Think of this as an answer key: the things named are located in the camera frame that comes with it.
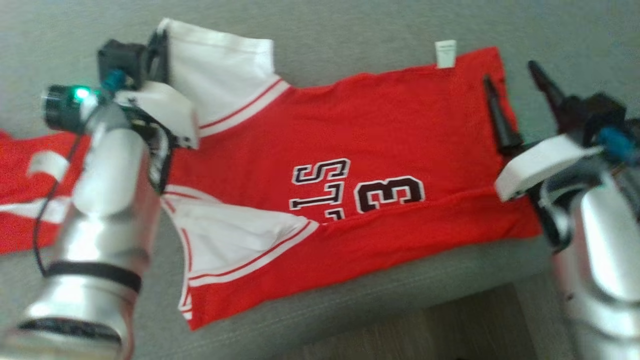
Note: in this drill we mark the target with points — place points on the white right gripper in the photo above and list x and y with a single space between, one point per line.
537 162

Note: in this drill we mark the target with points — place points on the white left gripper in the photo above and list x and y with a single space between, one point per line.
160 102

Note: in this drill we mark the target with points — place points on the red jersey with white sleeves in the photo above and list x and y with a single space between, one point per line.
375 125

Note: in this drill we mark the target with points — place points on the red shorts with white stripe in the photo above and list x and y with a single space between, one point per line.
15 160

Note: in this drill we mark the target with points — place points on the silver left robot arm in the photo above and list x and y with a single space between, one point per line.
105 210

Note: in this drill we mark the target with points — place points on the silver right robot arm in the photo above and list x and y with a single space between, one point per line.
605 260

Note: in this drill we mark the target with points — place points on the large grey sofa seat cushion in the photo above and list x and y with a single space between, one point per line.
350 40

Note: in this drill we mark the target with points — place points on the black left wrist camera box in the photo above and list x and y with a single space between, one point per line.
122 57

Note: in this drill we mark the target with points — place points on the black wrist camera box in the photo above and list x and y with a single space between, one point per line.
595 112
122 57

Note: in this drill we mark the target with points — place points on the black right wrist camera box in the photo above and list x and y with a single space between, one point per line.
595 112

